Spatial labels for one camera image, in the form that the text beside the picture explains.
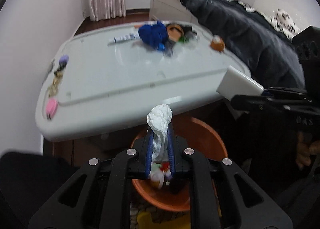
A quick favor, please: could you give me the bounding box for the white rectangular box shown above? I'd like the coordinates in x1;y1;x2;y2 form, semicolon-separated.
216;66;264;101

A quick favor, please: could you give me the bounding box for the white tissue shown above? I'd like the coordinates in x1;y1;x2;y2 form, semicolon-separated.
147;104;172;163

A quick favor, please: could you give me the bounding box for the white blue ointment tube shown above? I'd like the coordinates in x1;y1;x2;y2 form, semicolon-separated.
108;33;140;45

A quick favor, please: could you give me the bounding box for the blue knit sock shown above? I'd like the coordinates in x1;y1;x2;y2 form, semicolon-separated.
138;21;168;51

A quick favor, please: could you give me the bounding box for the orange trash bucket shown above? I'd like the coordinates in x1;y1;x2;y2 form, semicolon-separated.
132;115;228;212

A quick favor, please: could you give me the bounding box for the black white patterned pillow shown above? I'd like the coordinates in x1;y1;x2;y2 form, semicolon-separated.
237;1;302;40

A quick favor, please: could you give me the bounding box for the dark fleece blanket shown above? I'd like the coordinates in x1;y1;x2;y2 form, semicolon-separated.
178;0;305;88

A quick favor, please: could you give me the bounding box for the green plastic container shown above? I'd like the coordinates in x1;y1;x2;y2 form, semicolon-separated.
178;36;189;44

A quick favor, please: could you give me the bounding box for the pink eraser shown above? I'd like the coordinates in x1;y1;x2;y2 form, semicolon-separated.
46;98;58;120

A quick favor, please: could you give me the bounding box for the beige hair clip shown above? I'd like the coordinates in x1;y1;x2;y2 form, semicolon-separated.
48;71;63;98

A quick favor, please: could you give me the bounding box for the purple hair clip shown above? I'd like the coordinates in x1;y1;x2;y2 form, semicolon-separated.
59;54;69;64

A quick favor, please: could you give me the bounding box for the white bed frame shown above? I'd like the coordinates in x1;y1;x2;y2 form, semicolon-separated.
149;0;199;25

